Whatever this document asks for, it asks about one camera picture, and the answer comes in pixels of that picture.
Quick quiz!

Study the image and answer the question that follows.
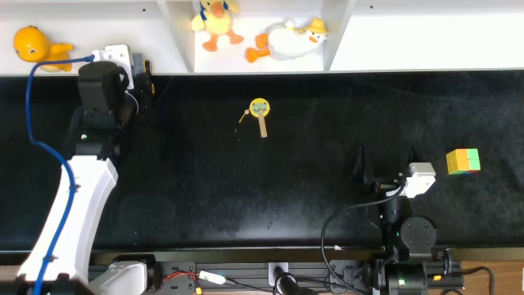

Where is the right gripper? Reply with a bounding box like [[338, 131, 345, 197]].
[[350, 144, 422, 197]]

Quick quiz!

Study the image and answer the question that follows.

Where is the many-coloured puzzle cube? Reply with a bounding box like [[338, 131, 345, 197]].
[[445, 147, 481, 176]]

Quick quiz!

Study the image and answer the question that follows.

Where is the yellow rattle drum toy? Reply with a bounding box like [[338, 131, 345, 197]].
[[238, 97, 271, 139]]

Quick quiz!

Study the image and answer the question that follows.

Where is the grey and yellow toy truck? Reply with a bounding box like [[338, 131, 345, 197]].
[[131, 52, 156, 98]]

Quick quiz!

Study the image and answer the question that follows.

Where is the white shelf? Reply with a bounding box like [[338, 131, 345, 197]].
[[0, 0, 524, 77]]

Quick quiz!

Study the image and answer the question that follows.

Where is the white plush duck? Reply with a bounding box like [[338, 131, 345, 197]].
[[245, 16, 329, 64]]

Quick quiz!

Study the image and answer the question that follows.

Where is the yellow plush duck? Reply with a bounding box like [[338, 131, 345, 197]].
[[191, 0, 246, 52]]

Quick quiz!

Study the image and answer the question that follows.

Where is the yellow rubber duck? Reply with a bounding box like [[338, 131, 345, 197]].
[[12, 25, 75, 74]]

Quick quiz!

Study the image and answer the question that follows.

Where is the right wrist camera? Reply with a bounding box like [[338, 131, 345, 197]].
[[385, 161, 437, 199]]

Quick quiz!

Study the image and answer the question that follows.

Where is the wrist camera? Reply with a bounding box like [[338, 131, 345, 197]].
[[385, 161, 437, 199], [92, 43, 135, 90]]

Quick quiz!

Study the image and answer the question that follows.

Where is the black cable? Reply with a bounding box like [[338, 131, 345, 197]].
[[320, 184, 406, 295]]

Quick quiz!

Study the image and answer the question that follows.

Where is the mounting rail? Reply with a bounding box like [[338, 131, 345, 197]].
[[88, 253, 466, 295]]

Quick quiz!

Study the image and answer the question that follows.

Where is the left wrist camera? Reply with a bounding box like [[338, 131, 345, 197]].
[[92, 43, 135, 90]]

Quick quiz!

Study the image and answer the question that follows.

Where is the blue cable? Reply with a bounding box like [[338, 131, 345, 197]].
[[25, 54, 97, 181]]

